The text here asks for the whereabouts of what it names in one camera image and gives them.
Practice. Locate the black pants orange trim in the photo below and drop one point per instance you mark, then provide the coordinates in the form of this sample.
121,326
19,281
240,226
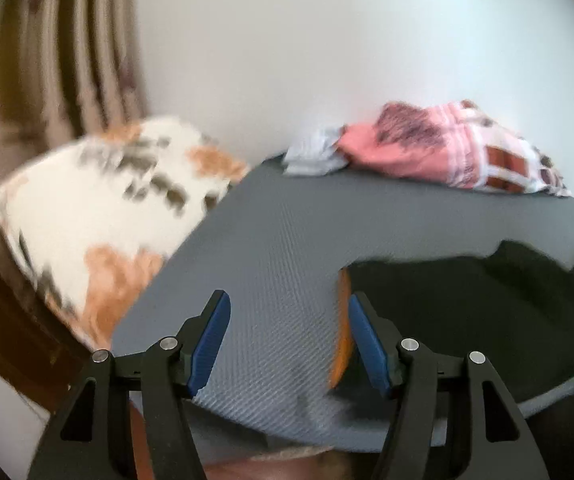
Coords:
516,306

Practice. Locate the grey textured mattress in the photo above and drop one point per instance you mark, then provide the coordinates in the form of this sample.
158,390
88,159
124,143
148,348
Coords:
275,244

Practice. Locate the dark wooden bed frame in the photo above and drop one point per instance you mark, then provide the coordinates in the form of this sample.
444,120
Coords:
39,357

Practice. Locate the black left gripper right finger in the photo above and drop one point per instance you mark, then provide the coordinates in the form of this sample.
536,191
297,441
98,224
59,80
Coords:
454,418

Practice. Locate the white orange floral pillow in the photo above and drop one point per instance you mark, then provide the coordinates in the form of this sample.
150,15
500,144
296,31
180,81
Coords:
92,223

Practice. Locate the pink patterned folded blanket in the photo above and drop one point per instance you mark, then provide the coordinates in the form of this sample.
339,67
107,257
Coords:
455,144

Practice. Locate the white crumpled cloth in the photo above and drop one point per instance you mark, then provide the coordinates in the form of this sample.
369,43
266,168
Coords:
315,155

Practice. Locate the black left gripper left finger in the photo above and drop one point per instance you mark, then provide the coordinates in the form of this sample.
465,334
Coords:
89,437

